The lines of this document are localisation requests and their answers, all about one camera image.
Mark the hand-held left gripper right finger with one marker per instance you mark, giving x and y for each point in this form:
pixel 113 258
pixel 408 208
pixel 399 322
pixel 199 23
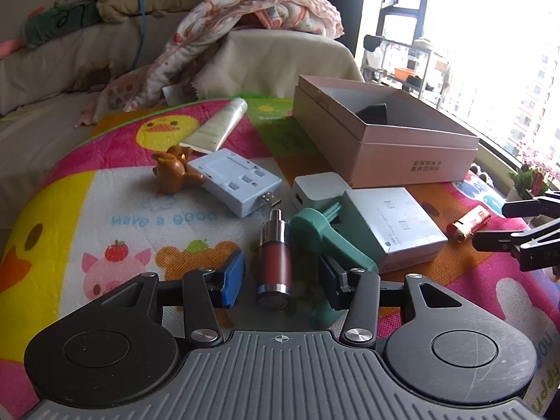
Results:
pixel 330 284

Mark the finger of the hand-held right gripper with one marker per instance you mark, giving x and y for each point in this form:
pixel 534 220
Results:
pixel 536 247
pixel 531 208

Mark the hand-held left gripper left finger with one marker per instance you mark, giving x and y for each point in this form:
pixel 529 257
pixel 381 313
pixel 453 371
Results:
pixel 232 278

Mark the red dropper bottle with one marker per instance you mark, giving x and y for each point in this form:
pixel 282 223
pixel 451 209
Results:
pixel 273 258

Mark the teal plastic hand tool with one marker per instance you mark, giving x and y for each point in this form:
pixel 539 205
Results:
pixel 315 232

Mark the red gold lipstick tube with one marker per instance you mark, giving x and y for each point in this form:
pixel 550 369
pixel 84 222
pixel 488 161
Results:
pixel 470 223

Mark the light blue adapter hub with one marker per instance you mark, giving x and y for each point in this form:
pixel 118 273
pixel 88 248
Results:
pixel 232 183

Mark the white carton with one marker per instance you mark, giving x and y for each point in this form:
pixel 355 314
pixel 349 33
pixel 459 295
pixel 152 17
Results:
pixel 402 223

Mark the white power adapter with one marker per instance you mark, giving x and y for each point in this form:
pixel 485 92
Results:
pixel 315 188

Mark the brown bear figurine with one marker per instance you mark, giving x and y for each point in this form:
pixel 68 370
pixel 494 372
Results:
pixel 173 173

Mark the pink cardboard box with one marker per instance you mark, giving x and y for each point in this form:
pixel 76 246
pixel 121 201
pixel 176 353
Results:
pixel 393 157

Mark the white cream tube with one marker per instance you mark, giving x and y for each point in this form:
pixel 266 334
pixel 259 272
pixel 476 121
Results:
pixel 218 124

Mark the pink flower potted plant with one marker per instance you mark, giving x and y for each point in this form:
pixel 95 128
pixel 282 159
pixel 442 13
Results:
pixel 531 175

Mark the colourful cartoon play mat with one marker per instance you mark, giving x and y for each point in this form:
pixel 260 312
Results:
pixel 109 210

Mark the orange basin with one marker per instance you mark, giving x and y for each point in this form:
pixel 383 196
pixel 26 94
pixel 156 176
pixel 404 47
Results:
pixel 404 73

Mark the metal balcony rack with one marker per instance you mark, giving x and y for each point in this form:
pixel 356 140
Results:
pixel 420 52

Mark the black hanging cloth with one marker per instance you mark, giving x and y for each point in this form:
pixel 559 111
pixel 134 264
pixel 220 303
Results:
pixel 371 43

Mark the pink printed blanket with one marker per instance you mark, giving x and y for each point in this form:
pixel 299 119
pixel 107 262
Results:
pixel 210 22

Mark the beige sofa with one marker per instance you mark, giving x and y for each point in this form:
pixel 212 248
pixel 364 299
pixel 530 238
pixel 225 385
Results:
pixel 43 74

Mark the green plush toy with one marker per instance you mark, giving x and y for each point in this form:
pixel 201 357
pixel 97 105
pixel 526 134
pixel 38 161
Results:
pixel 57 19

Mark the pink plush toy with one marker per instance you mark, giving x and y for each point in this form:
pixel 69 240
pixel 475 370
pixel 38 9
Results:
pixel 11 48

